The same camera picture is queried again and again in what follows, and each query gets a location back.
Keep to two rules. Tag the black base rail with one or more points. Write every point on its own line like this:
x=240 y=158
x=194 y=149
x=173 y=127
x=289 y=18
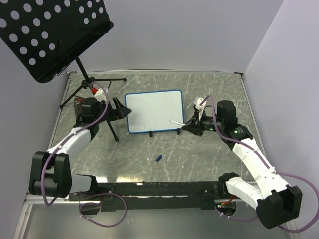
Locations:
x=155 y=195

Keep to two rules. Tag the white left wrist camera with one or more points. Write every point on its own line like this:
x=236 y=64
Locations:
x=100 y=94

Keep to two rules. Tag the brown wooden metronome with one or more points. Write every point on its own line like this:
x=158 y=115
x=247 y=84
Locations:
x=77 y=105

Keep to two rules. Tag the black perforated music stand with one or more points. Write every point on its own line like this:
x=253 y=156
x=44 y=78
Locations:
x=48 y=35

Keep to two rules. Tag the blue framed whiteboard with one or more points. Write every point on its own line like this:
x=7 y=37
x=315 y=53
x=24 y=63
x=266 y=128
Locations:
x=152 y=111

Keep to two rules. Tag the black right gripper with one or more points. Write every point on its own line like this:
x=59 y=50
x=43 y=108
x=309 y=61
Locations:
x=196 y=120

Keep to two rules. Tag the white whiteboard marker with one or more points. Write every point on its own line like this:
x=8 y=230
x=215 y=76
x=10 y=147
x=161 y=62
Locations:
x=178 y=123

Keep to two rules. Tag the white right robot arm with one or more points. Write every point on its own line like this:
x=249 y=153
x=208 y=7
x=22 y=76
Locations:
x=274 y=199

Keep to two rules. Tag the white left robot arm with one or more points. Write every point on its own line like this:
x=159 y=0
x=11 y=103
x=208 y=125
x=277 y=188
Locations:
x=50 y=173

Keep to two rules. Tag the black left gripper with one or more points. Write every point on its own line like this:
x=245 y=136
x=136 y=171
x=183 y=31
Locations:
x=119 y=112

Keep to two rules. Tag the blue marker cap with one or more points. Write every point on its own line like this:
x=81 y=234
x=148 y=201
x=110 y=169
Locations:
x=158 y=158

